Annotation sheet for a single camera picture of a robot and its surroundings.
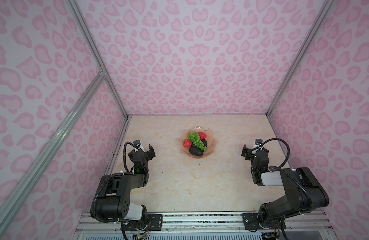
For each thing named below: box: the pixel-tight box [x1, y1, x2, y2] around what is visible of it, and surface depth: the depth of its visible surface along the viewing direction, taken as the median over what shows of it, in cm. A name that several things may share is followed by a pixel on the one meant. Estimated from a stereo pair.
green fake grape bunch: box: [188, 131, 208, 153], surface depth 97 cm
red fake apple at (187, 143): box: [183, 139, 192, 148], surface depth 98 cm
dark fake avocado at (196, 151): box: [189, 146, 204, 157], surface depth 95 cm
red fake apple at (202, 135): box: [198, 131, 207, 140], surface depth 102 cm
